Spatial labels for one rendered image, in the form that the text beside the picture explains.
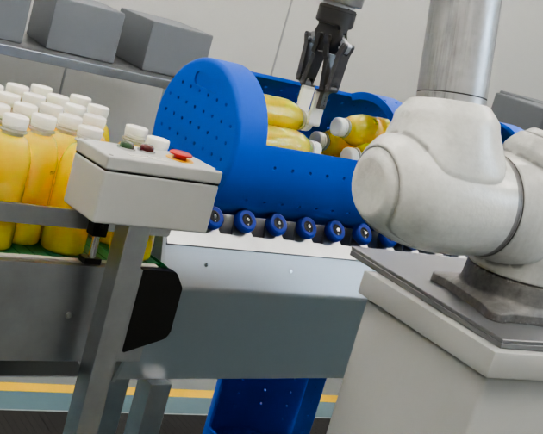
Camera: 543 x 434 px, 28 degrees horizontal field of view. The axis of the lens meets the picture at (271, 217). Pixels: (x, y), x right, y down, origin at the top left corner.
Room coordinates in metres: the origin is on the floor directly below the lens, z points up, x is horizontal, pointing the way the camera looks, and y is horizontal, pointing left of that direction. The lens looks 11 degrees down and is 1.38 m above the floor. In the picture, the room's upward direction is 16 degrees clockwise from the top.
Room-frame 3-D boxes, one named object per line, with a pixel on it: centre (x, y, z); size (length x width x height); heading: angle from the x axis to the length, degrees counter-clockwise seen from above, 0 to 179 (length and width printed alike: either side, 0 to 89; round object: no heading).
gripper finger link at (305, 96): (2.16, 0.00, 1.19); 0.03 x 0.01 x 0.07; 129
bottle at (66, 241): (1.66, 0.31, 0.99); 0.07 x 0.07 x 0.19
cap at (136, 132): (1.80, 0.26, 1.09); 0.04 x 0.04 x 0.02
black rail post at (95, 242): (1.64, 0.26, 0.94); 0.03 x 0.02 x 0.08; 129
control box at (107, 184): (1.59, 0.20, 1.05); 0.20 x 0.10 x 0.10; 129
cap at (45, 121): (1.65, 0.38, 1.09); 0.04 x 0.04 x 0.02
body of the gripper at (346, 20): (2.14, -0.01, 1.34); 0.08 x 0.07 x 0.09; 39
